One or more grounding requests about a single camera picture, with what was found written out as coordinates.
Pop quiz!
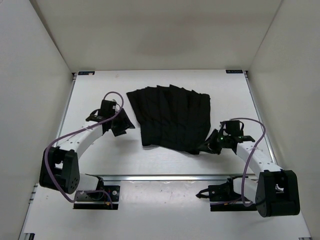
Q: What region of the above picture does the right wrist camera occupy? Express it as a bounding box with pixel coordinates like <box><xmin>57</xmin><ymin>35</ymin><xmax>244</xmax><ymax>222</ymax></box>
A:
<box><xmin>223</xmin><ymin>120</ymin><xmax>245</xmax><ymax>137</ymax></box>

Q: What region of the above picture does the aluminium left table rail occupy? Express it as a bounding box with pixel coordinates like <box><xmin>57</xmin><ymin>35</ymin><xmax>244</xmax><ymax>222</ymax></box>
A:
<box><xmin>55</xmin><ymin>72</ymin><xmax>78</xmax><ymax>139</ymax></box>

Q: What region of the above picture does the right corner label sticker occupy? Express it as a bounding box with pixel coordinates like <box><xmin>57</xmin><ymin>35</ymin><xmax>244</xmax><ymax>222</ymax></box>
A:
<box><xmin>225</xmin><ymin>69</ymin><xmax>243</xmax><ymax>74</ymax></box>

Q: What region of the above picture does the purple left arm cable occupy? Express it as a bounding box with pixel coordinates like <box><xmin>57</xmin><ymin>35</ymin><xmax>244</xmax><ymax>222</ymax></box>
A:
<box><xmin>43</xmin><ymin>91</ymin><xmax>125</xmax><ymax>210</ymax></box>

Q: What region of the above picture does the corner label sticker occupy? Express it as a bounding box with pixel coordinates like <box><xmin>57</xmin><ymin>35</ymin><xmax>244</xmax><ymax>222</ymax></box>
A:
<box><xmin>77</xmin><ymin>71</ymin><xmax>95</xmax><ymax>76</ymax></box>
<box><xmin>225</xmin><ymin>69</ymin><xmax>243</xmax><ymax>74</ymax></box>

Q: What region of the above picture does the left corner label sticker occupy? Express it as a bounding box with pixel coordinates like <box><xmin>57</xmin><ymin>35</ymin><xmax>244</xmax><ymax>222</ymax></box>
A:
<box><xmin>77</xmin><ymin>71</ymin><xmax>95</xmax><ymax>76</ymax></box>

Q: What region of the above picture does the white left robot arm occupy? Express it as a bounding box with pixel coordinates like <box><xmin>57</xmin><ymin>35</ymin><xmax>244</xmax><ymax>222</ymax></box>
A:
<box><xmin>39</xmin><ymin>109</ymin><xmax>135</xmax><ymax>199</ymax></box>

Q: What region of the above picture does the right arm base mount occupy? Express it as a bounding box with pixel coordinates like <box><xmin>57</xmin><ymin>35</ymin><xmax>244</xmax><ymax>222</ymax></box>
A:
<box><xmin>195</xmin><ymin>177</ymin><xmax>257</xmax><ymax>212</ymax></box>

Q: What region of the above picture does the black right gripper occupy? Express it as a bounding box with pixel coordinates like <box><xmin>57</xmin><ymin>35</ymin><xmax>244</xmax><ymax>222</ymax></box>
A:
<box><xmin>198</xmin><ymin>128</ymin><xmax>231</xmax><ymax>155</ymax></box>

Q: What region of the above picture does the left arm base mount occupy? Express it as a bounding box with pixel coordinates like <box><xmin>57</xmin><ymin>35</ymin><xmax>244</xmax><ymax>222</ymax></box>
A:
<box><xmin>73</xmin><ymin>176</ymin><xmax>121</xmax><ymax>211</ymax></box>

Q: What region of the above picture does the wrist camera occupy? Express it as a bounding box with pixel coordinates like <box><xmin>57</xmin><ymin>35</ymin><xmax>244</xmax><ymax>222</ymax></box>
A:
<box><xmin>98</xmin><ymin>99</ymin><xmax>117</xmax><ymax>119</ymax></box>
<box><xmin>223</xmin><ymin>120</ymin><xmax>245</xmax><ymax>137</ymax></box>

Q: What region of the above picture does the aluminium front table rail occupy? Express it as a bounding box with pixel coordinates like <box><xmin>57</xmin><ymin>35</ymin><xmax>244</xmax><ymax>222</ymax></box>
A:
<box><xmin>87</xmin><ymin>174</ymin><xmax>242</xmax><ymax>182</ymax></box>

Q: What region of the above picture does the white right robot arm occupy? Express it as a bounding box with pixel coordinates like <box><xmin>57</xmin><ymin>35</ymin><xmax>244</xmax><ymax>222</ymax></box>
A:
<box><xmin>196</xmin><ymin>129</ymin><xmax>301</xmax><ymax>218</ymax></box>

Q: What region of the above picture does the aluminium table rail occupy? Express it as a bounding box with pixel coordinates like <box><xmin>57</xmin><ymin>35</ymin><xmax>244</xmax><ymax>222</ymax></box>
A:
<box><xmin>55</xmin><ymin>72</ymin><xmax>78</xmax><ymax>139</ymax></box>
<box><xmin>87</xmin><ymin>174</ymin><xmax>242</xmax><ymax>182</ymax></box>

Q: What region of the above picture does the black pleated skirt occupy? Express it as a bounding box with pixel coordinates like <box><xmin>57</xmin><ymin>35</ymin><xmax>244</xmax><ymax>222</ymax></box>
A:
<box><xmin>126</xmin><ymin>84</ymin><xmax>211</xmax><ymax>155</ymax></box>

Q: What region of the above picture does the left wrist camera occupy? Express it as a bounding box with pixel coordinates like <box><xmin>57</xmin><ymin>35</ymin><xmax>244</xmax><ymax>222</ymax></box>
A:
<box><xmin>98</xmin><ymin>99</ymin><xmax>117</xmax><ymax>119</ymax></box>

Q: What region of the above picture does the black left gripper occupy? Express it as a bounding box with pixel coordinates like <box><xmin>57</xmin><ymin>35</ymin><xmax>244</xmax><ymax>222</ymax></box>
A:
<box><xmin>111</xmin><ymin>107</ymin><xmax>136</xmax><ymax>137</ymax></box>

